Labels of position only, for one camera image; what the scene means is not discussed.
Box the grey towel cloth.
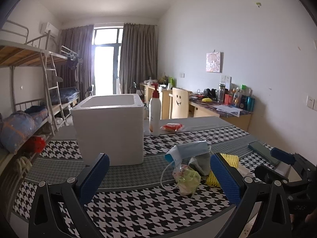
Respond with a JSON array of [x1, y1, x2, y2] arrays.
[[189, 153, 211, 176]]

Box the green plastic wrapper bag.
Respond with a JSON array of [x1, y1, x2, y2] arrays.
[[173, 164, 201, 196]]

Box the houndstooth table mat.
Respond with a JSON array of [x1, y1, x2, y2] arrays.
[[10, 117, 265, 237]]

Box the red snack packet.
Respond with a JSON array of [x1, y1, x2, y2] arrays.
[[161, 123, 184, 133]]

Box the yellow object on desk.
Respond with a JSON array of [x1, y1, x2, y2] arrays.
[[202, 97, 213, 103]]

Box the cartoon wall picture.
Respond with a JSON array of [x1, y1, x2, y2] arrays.
[[206, 52, 221, 73]]

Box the red plastic bag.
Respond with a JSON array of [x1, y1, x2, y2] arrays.
[[24, 136, 46, 153]]

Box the wooden smiley chair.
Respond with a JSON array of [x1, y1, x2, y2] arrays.
[[170, 88, 189, 119]]

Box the blue plaid bedding bundle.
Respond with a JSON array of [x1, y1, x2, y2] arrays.
[[1, 106, 48, 154]]

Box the white pump lotion bottle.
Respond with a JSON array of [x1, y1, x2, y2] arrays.
[[149, 83, 161, 136]]

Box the papers on desk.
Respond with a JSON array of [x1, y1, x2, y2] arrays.
[[214, 105, 243, 117]]

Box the metal bunk bed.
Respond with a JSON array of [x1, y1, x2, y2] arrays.
[[1, 20, 79, 140]]

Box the dark green phone case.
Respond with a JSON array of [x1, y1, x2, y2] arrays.
[[248, 141, 280, 167]]

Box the white air conditioner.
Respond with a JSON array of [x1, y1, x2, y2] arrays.
[[40, 22, 59, 38]]

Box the yellow foam net sleeve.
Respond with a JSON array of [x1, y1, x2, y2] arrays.
[[206, 153, 239, 187]]

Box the teal bottle on desk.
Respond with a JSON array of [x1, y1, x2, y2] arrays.
[[247, 96, 255, 112]]

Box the wall socket plate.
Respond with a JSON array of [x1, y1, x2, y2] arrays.
[[306, 95, 315, 109]]

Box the white styrofoam box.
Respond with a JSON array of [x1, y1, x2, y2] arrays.
[[71, 94, 144, 166]]

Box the left brown curtain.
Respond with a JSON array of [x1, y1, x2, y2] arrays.
[[58, 25, 94, 101]]

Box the brown curtain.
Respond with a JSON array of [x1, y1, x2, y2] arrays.
[[58, 25, 94, 101], [119, 23, 158, 94]]

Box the right brown curtain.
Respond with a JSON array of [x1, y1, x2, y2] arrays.
[[119, 23, 158, 94]]

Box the wooden desk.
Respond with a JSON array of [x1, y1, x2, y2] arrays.
[[140, 82, 253, 132]]

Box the blue surgical face mask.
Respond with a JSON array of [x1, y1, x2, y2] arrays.
[[160, 140, 211, 191]]

